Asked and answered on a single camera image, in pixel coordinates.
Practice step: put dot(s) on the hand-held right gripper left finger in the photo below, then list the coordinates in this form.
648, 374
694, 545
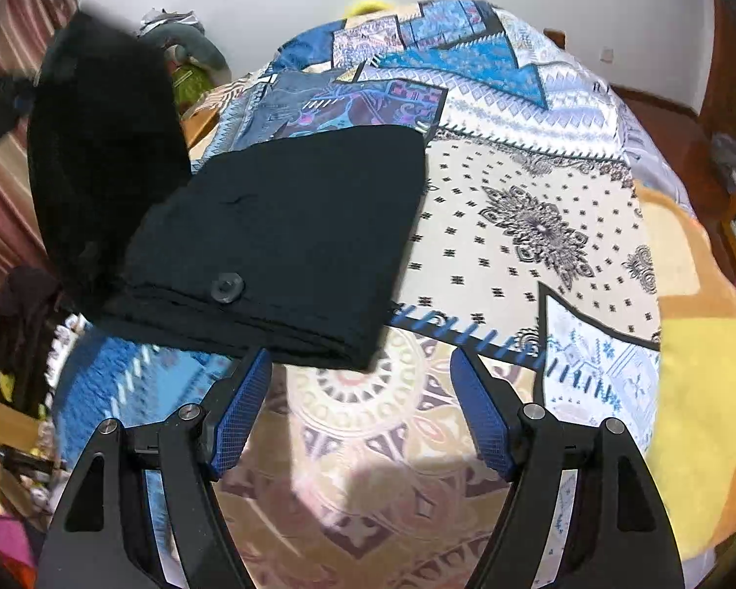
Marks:
239, 417

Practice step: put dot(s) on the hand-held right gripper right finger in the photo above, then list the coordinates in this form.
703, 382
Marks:
484, 417

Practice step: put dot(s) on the grey cloth on floor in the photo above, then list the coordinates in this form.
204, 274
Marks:
731, 162

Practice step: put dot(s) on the wooden bed post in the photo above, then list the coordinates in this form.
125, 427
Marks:
556, 38

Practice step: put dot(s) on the yellow fleece blanket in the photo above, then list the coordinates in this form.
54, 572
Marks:
705, 380

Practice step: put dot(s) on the pile of grey clothes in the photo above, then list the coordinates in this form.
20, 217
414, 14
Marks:
168, 21

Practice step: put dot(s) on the black pants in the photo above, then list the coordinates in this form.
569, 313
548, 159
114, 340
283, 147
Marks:
270, 227

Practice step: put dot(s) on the wooden lap desk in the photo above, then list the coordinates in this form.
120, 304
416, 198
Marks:
199, 126

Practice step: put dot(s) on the white wall socket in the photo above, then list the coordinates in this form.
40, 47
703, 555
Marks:
606, 53

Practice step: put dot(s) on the dark hanging clothes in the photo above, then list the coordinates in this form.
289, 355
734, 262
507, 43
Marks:
27, 325

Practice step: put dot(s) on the striped pink curtain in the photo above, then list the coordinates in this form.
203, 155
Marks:
6, 196

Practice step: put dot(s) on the yellow foam tube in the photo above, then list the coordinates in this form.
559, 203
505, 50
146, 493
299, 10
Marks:
365, 5

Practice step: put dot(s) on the blue denim jeans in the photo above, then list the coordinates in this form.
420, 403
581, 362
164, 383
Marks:
288, 107

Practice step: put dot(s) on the patchwork patterned bedspread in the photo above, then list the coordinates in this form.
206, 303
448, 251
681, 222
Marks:
527, 227

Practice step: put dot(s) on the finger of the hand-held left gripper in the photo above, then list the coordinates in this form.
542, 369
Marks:
0, 107

